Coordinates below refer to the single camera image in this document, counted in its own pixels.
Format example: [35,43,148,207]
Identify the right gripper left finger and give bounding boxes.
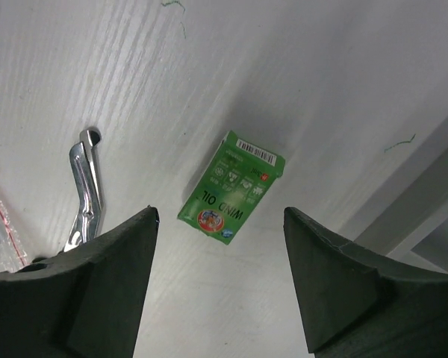
[0,207,159,357]

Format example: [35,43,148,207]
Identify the small green box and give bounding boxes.
[177,131,285,245]

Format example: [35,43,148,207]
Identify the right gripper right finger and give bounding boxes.
[284,207,448,357]

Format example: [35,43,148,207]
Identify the grey plastic divider tray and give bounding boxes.
[340,117,448,273]

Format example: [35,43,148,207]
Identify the black handled bandage scissors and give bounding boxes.
[60,127,103,252]

